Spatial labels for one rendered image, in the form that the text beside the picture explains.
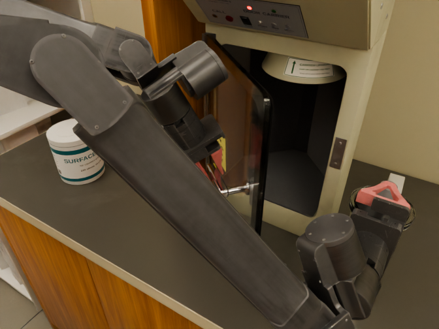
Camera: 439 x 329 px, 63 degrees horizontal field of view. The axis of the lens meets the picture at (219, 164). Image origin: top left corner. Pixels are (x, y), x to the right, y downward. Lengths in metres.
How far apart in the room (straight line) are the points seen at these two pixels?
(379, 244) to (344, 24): 0.31
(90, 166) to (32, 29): 0.81
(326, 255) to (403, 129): 0.78
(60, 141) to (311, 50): 0.67
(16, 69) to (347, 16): 0.42
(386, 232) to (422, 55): 0.65
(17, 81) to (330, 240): 0.33
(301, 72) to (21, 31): 0.53
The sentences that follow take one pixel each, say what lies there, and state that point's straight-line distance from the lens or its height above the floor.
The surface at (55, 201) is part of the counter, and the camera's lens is 1.07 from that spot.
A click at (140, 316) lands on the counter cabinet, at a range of 1.06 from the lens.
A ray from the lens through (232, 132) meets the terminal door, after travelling 0.64.
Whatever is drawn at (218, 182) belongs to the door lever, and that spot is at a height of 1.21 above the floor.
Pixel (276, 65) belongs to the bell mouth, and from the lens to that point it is 0.73.
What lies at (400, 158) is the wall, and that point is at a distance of 1.21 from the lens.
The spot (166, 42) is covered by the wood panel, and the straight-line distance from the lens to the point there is 0.75.
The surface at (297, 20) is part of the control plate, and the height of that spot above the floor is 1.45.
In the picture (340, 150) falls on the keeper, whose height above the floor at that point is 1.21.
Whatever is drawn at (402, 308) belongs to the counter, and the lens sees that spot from 0.85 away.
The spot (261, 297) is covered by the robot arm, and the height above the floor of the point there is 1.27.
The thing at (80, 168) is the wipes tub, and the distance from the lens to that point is 1.06.
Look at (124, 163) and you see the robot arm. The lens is 0.30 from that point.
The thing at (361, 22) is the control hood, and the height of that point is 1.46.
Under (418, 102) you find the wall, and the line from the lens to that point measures 1.13.
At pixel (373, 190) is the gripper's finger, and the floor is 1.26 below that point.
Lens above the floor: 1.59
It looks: 36 degrees down
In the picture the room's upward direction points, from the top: straight up
